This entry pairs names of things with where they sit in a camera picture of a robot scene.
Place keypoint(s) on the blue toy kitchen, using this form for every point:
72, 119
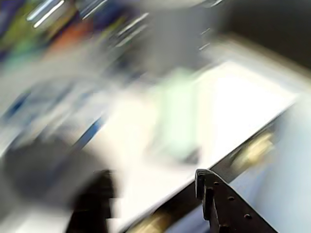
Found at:
243, 102

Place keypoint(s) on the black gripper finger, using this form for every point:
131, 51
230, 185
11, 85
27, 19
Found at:
94, 208
226, 213

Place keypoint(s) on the gray salt shaker green label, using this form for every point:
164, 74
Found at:
177, 109

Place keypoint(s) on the gold stove knob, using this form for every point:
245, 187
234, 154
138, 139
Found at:
257, 148
155, 222

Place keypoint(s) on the gray pot lid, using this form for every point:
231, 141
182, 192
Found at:
43, 174

